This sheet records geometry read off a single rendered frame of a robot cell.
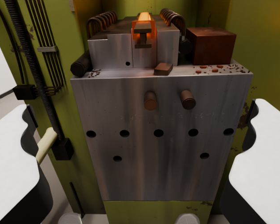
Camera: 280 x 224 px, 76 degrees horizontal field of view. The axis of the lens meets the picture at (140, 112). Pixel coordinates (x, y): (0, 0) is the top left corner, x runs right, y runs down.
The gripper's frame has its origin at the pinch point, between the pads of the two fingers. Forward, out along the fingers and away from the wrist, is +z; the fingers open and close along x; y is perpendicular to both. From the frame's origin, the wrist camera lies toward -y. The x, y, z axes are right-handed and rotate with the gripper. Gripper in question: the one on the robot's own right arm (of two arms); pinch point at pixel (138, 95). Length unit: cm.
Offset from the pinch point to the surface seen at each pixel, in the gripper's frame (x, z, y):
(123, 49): -4.7, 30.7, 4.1
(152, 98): 1.4, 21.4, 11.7
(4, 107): -174, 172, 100
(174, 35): 6.6, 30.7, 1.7
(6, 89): -189, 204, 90
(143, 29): 0.1, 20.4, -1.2
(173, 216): 9, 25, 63
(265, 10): 32, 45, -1
